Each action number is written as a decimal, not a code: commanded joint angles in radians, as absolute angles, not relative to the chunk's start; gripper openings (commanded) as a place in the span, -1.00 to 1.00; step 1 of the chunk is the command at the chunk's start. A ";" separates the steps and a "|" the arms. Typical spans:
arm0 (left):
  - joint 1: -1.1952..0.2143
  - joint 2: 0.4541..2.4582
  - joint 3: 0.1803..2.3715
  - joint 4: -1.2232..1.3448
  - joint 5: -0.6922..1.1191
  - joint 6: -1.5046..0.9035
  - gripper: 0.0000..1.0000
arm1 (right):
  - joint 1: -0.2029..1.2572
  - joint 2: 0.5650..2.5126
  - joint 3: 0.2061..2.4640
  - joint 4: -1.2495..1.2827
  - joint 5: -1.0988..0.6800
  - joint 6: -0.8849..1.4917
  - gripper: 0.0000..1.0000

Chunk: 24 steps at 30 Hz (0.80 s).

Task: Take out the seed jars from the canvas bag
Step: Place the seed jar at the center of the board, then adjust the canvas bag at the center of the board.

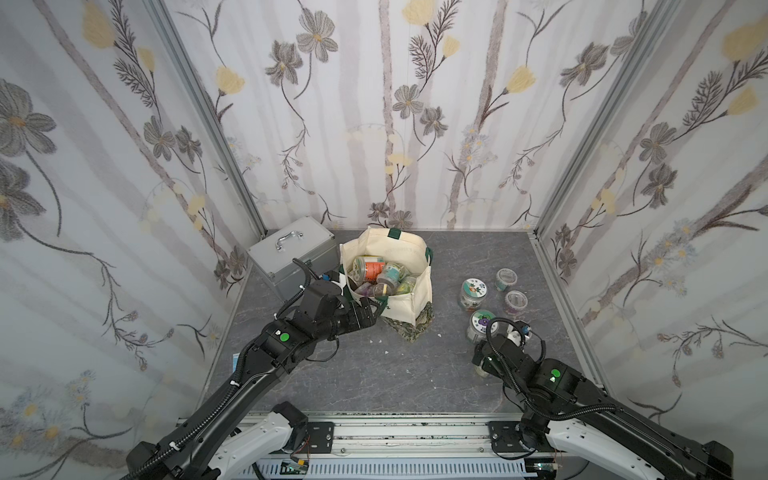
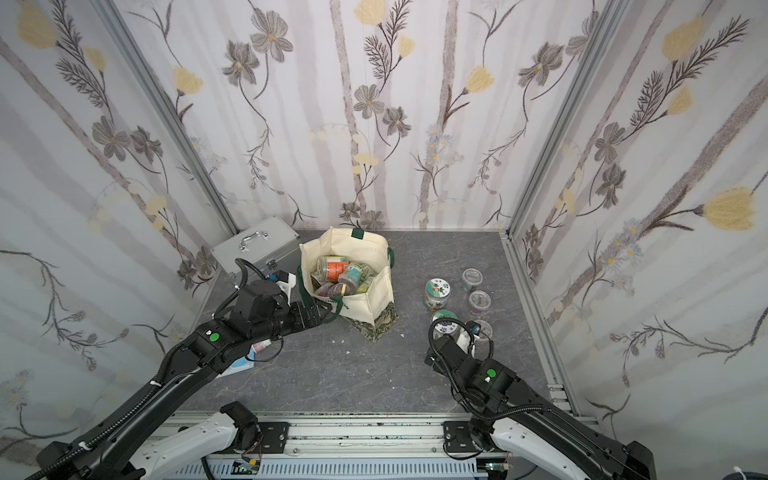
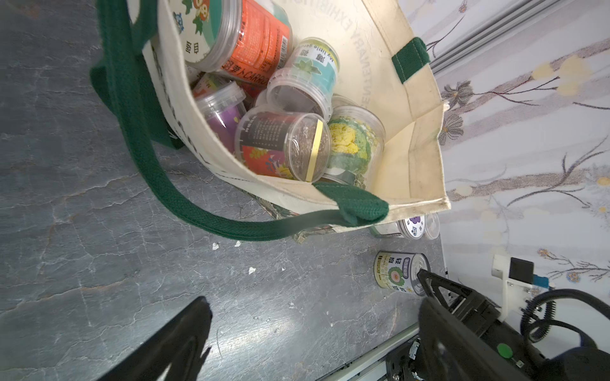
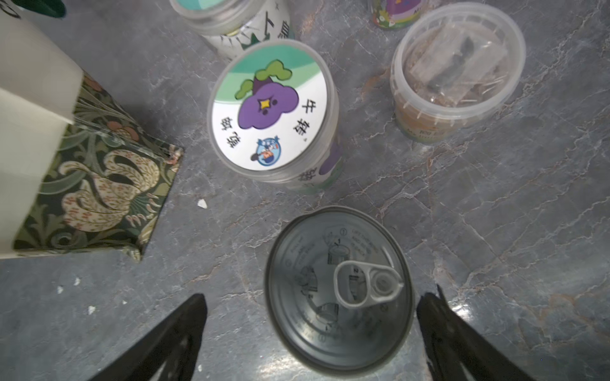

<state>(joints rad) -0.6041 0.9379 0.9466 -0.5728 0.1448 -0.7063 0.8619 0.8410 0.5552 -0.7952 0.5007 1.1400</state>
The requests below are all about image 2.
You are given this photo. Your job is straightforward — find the orange sunflower seed cup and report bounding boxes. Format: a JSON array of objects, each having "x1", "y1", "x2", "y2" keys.
[{"x1": 468, "y1": 290, "x2": 492, "y2": 316}]

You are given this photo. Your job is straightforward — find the large strawberry label jar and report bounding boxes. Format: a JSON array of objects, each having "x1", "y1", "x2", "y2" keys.
[{"x1": 424, "y1": 278, "x2": 451, "y2": 311}]

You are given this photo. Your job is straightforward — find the clear lid green seed cup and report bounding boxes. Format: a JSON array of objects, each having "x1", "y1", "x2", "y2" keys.
[{"x1": 461, "y1": 268, "x2": 484, "y2": 292}]

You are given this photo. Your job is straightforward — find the cream canvas tote bag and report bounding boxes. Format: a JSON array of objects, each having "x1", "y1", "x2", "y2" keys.
[{"x1": 297, "y1": 227, "x2": 397, "y2": 342}]

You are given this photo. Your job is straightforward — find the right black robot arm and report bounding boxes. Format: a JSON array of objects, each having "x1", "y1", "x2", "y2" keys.
[{"x1": 425, "y1": 336, "x2": 657, "y2": 479}]

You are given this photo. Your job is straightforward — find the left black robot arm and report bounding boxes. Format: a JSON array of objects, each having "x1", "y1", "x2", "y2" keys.
[{"x1": 32, "y1": 280, "x2": 341, "y2": 479}]

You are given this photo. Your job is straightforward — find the red label seed jar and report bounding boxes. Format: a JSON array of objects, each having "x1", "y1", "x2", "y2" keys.
[{"x1": 316, "y1": 256, "x2": 349, "y2": 283}]

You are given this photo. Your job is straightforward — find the blue face mask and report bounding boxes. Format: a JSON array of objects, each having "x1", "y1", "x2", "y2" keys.
[{"x1": 220, "y1": 356, "x2": 255, "y2": 377}]

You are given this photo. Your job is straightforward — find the silver first aid case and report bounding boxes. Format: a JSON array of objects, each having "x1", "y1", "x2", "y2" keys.
[{"x1": 212, "y1": 217, "x2": 301, "y2": 283}]

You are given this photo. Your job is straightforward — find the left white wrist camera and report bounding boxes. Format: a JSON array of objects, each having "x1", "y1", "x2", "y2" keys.
[{"x1": 269, "y1": 270, "x2": 297, "y2": 303}]

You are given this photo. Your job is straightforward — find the black corrugated cable conduit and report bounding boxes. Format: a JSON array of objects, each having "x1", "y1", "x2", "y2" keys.
[{"x1": 23, "y1": 383, "x2": 163, "y2": 480}]

